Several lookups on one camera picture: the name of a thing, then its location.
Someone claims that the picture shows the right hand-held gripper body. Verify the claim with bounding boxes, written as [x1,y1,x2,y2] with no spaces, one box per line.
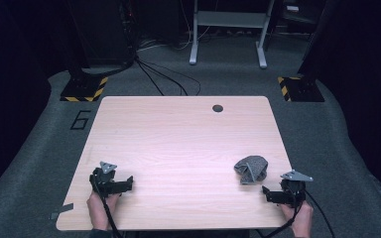
[277,169,315,208]

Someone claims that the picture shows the dark curtain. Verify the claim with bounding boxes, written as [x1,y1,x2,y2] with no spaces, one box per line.
[0,0,70,206]
[299,0,381,206]

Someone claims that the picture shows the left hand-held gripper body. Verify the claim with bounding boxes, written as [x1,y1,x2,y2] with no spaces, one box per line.
[89,161,124,199]

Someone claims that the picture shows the person's left hand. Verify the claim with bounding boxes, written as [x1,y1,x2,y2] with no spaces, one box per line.
[85,190,122,231]

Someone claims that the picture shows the white metal desk frame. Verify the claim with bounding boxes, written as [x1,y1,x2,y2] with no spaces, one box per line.
[189,0,276,69]

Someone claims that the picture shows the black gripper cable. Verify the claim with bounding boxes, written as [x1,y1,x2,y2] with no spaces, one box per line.
[90,175,124,238]
[255,188,336,238]

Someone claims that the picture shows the person's right hand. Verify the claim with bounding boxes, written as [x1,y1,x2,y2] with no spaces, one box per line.
[279,199,315,238]

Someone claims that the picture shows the black floor cables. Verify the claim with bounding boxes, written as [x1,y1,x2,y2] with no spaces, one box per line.
[134,54,202,97]

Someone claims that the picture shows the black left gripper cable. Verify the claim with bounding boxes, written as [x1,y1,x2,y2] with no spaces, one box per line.
[90,175,124,238]

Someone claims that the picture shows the gray felt cloth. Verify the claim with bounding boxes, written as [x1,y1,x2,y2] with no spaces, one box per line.
[233,155,269,185]

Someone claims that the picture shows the gray tape strip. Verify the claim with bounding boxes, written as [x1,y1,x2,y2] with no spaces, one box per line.
[49,202,74,221]

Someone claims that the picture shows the black tape floor mark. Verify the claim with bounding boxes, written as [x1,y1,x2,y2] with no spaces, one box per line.
[69,109,92,131]

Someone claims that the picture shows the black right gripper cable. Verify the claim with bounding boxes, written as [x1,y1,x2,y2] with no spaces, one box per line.
[255,188,336,238]

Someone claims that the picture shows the black equipment cabinet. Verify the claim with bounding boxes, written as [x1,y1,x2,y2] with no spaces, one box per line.
[66,0,137,68]

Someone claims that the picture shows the hazard-striped black stand base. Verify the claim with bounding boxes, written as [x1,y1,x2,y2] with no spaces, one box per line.
[276,75,325,103]
[60,67,109,103]

